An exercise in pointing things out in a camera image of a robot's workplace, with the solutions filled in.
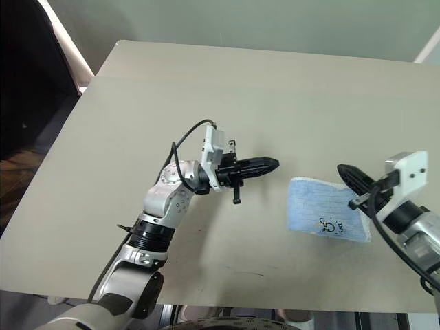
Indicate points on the black table frame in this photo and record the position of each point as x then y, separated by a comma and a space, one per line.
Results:
400, 321

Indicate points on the dark dotted round disc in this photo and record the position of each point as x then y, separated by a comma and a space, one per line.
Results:
223, 324

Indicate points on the white frame strip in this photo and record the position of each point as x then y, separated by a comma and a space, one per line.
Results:
428, 46

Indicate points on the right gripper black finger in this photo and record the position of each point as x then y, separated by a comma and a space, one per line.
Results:
359, 176
357, 189

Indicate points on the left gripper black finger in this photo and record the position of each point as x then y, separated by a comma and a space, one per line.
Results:
259, 172
259, 162

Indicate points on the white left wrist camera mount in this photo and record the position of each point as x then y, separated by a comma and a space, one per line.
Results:
214, 148

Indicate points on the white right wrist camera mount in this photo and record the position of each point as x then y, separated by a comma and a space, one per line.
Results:
410, 172

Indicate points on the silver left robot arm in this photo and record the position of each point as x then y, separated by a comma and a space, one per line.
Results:
161, 196

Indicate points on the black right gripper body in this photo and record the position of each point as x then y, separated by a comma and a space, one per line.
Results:
378, 196

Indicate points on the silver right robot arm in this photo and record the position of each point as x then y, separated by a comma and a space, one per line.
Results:
419, 237

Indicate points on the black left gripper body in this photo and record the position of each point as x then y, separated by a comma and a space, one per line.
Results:
228, 173

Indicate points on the light blue towel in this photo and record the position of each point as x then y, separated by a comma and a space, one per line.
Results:
309, 206

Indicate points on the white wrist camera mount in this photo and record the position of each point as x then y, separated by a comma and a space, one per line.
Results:
410, 172
214, 148

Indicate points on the grey rounded shape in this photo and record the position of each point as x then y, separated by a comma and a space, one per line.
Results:
196, 313
295, 316

